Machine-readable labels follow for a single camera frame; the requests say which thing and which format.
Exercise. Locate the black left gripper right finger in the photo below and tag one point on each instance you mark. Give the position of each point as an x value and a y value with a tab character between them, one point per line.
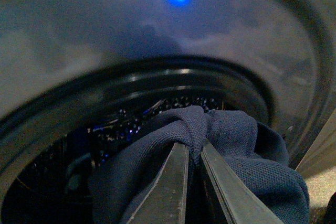
228	199

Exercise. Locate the dark navy cloth garment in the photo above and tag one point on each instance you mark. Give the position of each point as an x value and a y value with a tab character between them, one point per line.
256	153

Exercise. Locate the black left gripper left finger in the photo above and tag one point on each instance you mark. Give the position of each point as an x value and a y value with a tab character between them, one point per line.
165	202

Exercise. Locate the grey front-load washing machine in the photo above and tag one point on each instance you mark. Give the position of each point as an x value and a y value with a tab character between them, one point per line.
79	78

